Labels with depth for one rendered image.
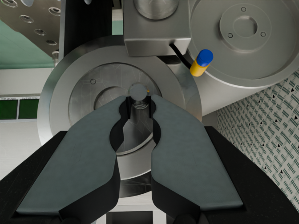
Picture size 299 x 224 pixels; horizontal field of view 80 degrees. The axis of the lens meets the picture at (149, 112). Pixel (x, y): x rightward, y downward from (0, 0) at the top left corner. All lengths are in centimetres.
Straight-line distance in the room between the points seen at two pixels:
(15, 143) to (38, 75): 295
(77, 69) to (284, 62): 19
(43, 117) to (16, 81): 351
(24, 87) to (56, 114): 342
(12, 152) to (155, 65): 51
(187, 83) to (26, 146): 49
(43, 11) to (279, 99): 42
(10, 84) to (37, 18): 330
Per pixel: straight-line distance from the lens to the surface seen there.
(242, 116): 33
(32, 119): 58
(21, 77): 367
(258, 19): 21
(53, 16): 44
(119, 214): 61
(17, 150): 60
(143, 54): 16
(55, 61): 57
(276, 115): 26
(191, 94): 17
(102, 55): 17
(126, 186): 16
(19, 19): 48
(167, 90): 15
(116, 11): 62
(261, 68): 20
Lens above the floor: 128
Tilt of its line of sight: 9 degrees down
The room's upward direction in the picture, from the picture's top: 178 degrees clockwise
